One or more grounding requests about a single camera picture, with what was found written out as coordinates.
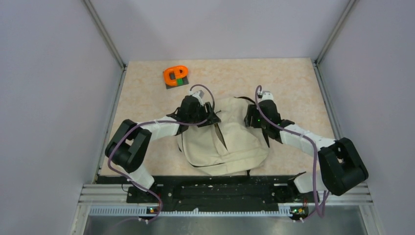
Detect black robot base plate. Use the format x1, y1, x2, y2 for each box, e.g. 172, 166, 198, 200
126, 175, 314, 212

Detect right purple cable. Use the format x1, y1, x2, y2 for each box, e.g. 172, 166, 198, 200
254, 85, 331, 223

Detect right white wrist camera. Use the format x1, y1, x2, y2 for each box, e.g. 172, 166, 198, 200
258, 91, 274, 102

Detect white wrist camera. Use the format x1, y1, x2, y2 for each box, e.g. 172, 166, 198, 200
258, 91, 274, 102
188, 90, 205, 105

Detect orange toy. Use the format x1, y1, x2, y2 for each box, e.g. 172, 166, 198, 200
163, 65, 189, 89

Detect aluminium frame rails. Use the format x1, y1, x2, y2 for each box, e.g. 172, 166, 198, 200
70, 184, 385, 235

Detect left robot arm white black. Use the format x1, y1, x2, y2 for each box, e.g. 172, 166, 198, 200
105, 95, 221, 191

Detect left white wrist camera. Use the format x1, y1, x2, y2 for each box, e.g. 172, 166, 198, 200
188, 90, 205, 105

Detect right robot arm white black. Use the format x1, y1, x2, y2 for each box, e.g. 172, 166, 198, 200
244, 100, 369, 196

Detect beige canvas backpack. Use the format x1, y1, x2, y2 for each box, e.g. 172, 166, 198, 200
177, 97, 270, 176

